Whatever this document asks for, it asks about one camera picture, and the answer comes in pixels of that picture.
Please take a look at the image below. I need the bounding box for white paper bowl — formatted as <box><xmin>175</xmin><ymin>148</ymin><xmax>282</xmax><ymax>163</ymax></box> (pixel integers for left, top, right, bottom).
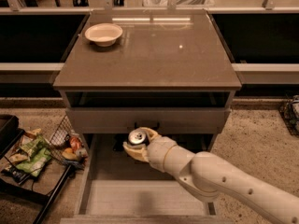
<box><xmin>85</xmin><ymin>23</ymin><xmax>122</xmax><ymax>47</ymax></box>

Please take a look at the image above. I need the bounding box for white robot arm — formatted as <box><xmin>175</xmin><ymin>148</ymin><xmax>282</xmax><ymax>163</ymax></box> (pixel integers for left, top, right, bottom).
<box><xmin>123</xmin><ymin>127</ymin><xmax>299</xmax><ymax>224</ymax></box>

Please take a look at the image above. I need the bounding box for grey drawer cabinet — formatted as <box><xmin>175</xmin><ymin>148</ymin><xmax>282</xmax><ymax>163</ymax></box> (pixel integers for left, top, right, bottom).
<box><xmin>54</xmin><ymin>9</ymin><xmax>241</xmax><ymax>151</ymax></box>

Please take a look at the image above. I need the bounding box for open grey middle drawer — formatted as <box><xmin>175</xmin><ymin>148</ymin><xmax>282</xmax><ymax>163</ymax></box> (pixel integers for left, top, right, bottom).
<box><xmin>60</xmin><ymin>134</ymin><xmax>234</xmax><ymax>224</ymax></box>

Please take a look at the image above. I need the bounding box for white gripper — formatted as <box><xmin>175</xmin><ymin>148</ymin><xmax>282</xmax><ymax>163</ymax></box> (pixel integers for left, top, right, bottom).
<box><xmin>122</xmin><ymin>127</ymin><xmax>177</xmax><ymax>173</ymax></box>

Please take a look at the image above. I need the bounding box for green chip bag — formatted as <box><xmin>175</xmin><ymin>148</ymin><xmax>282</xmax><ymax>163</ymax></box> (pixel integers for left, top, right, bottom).
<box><xmin>16</xmin><ymin>135</ymin><xmax>51</xmax><ymax>177</ymax></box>

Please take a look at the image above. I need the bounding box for grey top drawer front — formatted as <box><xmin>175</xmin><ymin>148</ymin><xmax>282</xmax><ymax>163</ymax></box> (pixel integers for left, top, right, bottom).
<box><xmin>66</xmin><ymin>107</ymin><xmax>231</xmax><ymax>134</ymax></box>

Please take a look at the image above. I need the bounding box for black wire basket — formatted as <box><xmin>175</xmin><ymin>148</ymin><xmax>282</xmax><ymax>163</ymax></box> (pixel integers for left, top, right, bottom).
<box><xmin>279</xmin><ymin>95</ymin><xmax>299</xmax><ymax>136</ymax></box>
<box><xmin>50</xmin><ymin>116</ymin><xmax>88</xmax><ymax>170</ymax></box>

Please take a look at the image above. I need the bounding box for black metal cart frame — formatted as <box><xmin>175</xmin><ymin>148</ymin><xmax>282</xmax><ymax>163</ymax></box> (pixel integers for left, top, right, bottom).
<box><xmin>0</xmin><ymin>114</ymin><xmax>76</xmax><ymax>224</ymax></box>

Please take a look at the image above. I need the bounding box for orange snack packet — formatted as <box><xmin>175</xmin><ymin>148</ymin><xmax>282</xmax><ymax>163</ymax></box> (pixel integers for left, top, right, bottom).
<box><xmin>69</xmin><ymin>136</ymin><xmax>82</xmax><ymax>151</ymax></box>

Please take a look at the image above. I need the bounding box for black wire basket left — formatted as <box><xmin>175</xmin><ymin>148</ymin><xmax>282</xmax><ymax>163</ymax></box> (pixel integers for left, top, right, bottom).
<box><xmin>50</xmin><ymin>116</ymin><xmax>88</xmax><ymax>170</ymax></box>

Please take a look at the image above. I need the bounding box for black wire basket right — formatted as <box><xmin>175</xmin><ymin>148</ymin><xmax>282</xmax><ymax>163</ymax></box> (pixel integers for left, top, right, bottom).
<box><xmin>279</xmin><ymin>95</ymin><xmax>299</xmax><ymax>136</ymax></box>

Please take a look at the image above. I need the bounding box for dark blue snack bag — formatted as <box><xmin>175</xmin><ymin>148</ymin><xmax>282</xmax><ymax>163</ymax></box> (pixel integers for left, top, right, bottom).
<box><xmin>1</xmin><ymin>166</ymin><xmax>30</xmax><ymax>185</ymax></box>

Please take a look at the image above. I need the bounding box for blue pepsi can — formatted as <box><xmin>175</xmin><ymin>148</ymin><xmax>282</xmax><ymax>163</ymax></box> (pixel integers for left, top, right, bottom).
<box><xmin>128</xmin><ymin>129</ymin><xmax>150</xmax><ymax>146</ymax></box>

